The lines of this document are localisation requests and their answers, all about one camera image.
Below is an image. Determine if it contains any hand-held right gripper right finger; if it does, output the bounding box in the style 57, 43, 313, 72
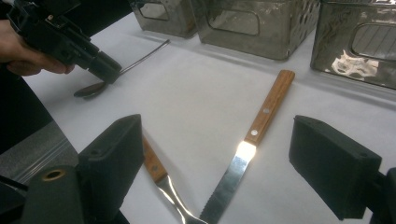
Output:
288, 115, 383, 221

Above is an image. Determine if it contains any wooden-handled knife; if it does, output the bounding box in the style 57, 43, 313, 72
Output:
198, 69, 296, 224

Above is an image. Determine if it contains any wooden-handled fork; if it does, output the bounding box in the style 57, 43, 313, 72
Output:
142, 135, 209, 224

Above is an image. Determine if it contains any metal floor rail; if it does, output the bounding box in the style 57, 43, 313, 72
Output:
12, 136, 78, 185

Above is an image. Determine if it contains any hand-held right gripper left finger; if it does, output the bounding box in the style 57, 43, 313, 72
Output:
77, 113, 146, 224

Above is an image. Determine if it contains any metal spoon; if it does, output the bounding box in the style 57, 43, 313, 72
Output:
73, 38, 172, 100

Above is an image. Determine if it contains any clear grey plastic bin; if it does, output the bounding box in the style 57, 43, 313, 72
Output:
310, 0, 396, 91
190, 0, 321, 61
129, 0, 199, 40

